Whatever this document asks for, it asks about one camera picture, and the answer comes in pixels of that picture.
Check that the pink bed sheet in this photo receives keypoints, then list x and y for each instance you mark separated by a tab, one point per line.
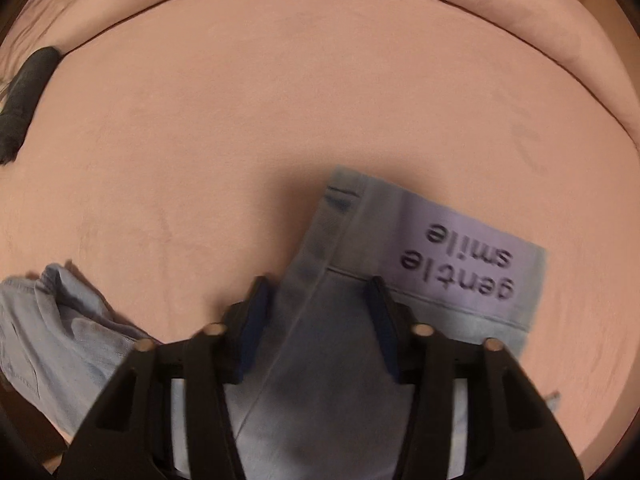
250	125

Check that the dark grey cloth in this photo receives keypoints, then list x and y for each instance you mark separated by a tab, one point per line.
25	100

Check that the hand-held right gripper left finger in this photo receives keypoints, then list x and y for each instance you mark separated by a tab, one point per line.
252	330

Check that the light blue denim pants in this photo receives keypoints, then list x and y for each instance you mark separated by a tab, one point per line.
325	410

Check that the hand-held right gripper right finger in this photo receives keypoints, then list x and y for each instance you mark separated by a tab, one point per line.
385	325

